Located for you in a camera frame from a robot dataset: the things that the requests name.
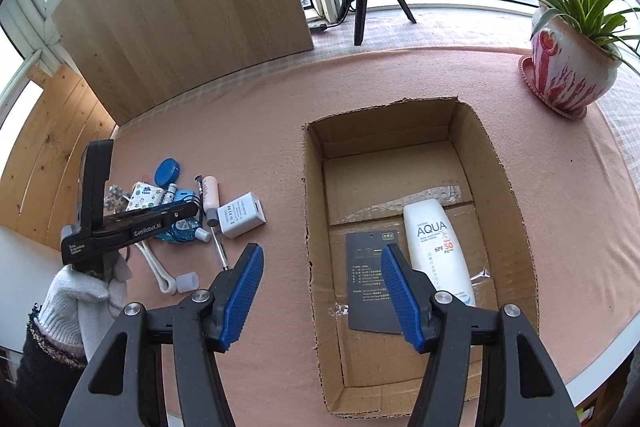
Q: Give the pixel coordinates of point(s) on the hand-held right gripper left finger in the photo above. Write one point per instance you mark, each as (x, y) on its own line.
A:
(245, 292)

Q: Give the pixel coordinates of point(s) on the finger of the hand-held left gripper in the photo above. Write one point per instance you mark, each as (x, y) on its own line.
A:
(181, 210)

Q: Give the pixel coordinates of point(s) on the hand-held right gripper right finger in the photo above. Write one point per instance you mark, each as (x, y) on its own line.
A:
(400, 297)

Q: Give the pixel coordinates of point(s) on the pink tube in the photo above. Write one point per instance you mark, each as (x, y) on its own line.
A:
(210, 197)

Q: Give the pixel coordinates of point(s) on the star print pouch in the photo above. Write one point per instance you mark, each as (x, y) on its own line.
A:
(142, 197)

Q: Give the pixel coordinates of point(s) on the translucent cap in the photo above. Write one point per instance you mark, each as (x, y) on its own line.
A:
(186, 282)

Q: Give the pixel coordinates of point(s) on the white charger adapter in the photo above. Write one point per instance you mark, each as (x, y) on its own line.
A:
(241, 216)

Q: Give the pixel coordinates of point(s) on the cardboard box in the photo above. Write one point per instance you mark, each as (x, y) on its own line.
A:
(425, 177)

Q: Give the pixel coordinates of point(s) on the person's left forearm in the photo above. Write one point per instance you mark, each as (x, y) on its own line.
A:
(45, 367)

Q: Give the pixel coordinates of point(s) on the person's left hand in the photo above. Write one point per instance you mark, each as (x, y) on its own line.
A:
(65, 302)

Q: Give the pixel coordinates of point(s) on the small white tube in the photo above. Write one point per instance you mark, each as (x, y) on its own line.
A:
(172, 193)

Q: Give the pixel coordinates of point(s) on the blue plastic clip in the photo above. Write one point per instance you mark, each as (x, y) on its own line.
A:
(182, 233)

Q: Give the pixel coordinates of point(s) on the small white cap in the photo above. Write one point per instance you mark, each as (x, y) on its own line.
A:
(202, 234)

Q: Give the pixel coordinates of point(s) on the black card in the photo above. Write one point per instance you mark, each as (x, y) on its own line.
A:
(365, 277)

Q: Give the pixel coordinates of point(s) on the blue round cap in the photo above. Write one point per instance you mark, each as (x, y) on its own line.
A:
(167, 172)

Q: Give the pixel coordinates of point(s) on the black pen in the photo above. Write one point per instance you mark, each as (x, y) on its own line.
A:
(218, 247)

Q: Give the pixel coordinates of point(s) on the white sunscreen bottle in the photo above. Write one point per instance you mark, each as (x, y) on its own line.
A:
(435, 247)

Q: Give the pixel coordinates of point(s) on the pink tablecloth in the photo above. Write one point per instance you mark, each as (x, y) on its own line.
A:
(225, 147)

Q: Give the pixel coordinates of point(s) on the wooden board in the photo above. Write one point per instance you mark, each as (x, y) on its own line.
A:
(175, 7)

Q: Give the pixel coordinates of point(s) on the pink saucer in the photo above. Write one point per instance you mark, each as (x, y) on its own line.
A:
(530, 82)

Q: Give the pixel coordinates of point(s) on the potted spider plant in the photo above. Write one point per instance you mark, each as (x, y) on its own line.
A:
(570, 62)

